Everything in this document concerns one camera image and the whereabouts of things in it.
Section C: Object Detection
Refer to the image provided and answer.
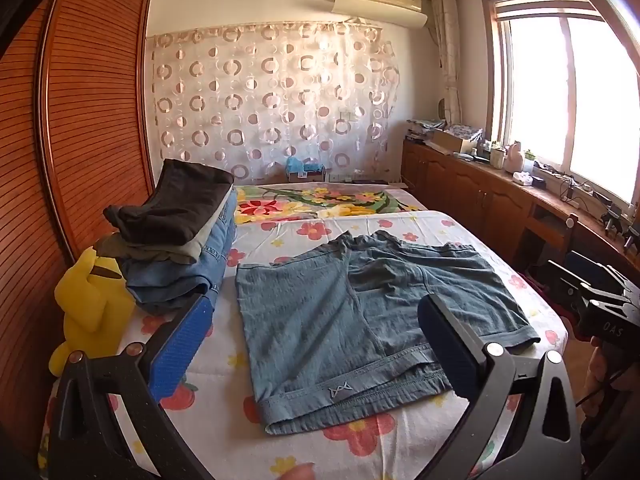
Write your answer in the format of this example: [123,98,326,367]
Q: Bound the circle patterned sheer curtain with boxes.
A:
[149,21,402,185]

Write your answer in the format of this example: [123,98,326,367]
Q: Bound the pile of printed fabric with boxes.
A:
[405,118,447,145]

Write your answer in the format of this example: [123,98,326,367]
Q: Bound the folded olive garment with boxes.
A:
[94,232,201,266]

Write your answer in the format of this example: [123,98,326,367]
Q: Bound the floral quilt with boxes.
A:
[232,182,427,225]

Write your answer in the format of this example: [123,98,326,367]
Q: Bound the strawberry flower print bed sheet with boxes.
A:
[40,207,571,480]

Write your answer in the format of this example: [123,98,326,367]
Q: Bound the folded dark grey pants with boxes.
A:
[103,159,235,247]

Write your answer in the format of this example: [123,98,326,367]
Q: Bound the wooden slatted wardrobe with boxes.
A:
[0,0,157,463]

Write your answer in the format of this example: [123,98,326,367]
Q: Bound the power strip with cables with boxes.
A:
[542,164,613,208]

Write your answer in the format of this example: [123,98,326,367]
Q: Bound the yellow plush toy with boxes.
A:
[49,246,137,376]

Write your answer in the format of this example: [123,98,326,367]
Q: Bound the white kettle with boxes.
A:
[504,141,525,175]

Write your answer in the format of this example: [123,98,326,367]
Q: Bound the stack of folded clothes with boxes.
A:
[119,187,239,317]

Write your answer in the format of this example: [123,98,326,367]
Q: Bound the white window curtain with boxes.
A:
[430,0,464,128]

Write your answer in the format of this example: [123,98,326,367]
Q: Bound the white air conditioner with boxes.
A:
[333,0,429,29]

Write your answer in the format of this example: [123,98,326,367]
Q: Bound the blue plastic bag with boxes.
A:
[284,155,327,182]

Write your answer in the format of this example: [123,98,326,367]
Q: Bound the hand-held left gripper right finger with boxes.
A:
[415,294,583,480]

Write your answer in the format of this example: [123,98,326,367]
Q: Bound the cardboard box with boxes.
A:
[431,127,484,155]

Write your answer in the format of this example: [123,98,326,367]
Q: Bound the wooden cabinet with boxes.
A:
[401,137,640,283]

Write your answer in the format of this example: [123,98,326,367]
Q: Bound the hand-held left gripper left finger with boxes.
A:
[50,292,218,480]

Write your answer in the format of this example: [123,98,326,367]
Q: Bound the blue denim short pants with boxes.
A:
[235,230,542,436]

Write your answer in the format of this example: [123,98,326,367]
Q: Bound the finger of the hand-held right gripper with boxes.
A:
[550,280,640,312]
[546,259,626,295]

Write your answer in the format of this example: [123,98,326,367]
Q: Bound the folded white garment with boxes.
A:
[187,190,232,262]

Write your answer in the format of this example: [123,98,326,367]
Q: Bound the window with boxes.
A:
[479,0,640,208]

